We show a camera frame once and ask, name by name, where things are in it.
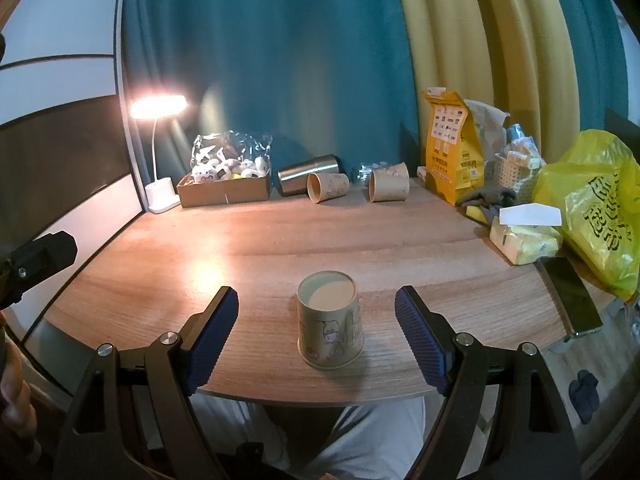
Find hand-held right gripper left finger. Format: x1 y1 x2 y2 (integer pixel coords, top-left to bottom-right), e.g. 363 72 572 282
57 286 240 480

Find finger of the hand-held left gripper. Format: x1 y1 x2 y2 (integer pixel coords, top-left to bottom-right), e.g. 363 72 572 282
0 230 79 312

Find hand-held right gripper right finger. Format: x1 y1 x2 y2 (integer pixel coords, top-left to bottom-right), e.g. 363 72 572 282
394 285 583 480

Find printed paper cup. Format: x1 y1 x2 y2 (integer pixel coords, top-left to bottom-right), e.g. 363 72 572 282
296 270 366 372

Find brown paper cup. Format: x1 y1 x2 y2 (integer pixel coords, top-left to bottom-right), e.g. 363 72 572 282
306 171 351 205
368 162 411 204

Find person's left hand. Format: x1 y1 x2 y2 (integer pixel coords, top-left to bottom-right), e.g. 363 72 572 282
0 310 37 463

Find person's light grey clothing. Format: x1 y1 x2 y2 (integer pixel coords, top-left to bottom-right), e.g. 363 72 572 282
190 394 452 480

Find white desk lamp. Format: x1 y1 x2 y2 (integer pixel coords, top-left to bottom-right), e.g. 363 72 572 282
130 93 190 214

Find yellow sponge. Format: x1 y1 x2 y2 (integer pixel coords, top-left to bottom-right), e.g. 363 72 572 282
465 205 496 226

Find yellow tissue pack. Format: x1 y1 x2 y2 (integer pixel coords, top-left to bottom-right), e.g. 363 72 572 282
488 203 565 267

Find brown cardboard box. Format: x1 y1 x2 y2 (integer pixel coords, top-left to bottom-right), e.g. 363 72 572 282
176 167 273 209

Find black smartphone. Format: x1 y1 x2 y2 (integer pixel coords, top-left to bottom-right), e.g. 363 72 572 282
535 255 605 339

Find grey glove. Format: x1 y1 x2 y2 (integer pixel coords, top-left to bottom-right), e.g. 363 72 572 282
454 185 519 219

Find clear plastic wrapper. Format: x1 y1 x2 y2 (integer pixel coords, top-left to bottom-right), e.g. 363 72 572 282
355 160 392 185

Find blue slipper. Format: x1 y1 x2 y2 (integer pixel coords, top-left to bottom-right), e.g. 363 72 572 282
569 368 601 425

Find yellow paper bag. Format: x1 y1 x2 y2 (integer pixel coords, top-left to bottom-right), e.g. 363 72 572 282
417 87 486 207

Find clear bag of small toys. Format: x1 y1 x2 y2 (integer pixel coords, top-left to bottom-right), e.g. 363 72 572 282
191 130 274 181

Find white perforated basket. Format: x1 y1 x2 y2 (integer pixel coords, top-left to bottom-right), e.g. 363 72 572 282
493 152 546 206

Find stainless steel tumbler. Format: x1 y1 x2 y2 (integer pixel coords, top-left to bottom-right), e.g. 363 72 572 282
277 153 344 197

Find yellow plastic bag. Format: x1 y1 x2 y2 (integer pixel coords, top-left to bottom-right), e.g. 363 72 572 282
530 128 640 304

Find packets in basket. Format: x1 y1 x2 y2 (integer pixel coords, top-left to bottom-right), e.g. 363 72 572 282
504 123 544 162

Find white paper bag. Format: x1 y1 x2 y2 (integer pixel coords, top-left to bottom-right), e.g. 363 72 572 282
465 99 511 171

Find teal curtain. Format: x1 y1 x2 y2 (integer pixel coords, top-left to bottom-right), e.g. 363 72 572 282
121 0 632 202

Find dark box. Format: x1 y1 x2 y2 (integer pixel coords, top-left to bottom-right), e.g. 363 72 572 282
604 108 640 147

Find yellow curtain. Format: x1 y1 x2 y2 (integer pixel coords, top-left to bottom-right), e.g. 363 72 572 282
392 0 602 167

